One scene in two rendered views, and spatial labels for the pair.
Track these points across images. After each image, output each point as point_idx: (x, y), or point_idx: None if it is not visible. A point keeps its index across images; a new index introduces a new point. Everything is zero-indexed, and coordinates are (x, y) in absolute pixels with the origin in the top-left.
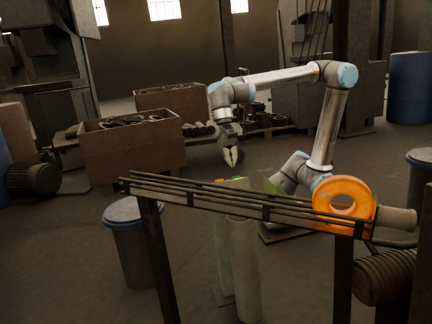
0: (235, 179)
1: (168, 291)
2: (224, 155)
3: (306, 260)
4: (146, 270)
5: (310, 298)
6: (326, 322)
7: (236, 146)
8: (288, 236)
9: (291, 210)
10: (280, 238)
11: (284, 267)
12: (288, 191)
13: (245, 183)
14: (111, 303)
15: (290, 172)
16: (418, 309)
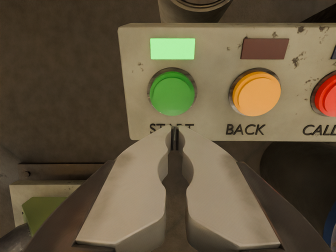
0: (189, 29)
1: (329, 7)
2: (248, 168)
3: (75, 110)
4: (313, 142)
5: (102, 44)
6: (101, 3)
7: (85, 229)
8: (77, 166)
9: (44, 200)
10: (90, 165)
11: (109, 109)
12: (18, 230)
13: (142, 24)
14: None
15: None
16: None
